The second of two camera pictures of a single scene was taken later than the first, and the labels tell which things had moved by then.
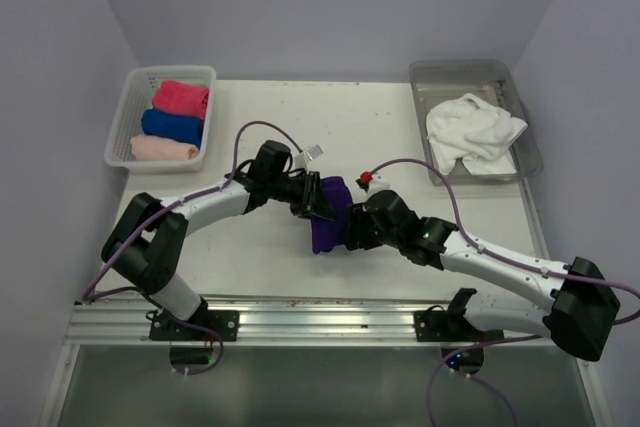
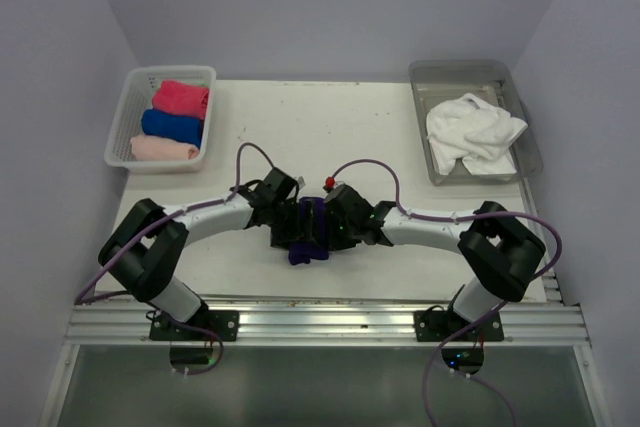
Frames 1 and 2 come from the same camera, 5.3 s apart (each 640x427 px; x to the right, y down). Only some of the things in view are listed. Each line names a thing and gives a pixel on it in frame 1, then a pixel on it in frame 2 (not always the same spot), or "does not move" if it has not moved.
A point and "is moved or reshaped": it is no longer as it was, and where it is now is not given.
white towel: (470, 130) does not move
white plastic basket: (135, 98) does not move
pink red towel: (182, 98) does not move
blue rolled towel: (173, 127) does not move
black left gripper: (312, 200) to (284, 238)
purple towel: (327, 234) is moved or reshaped
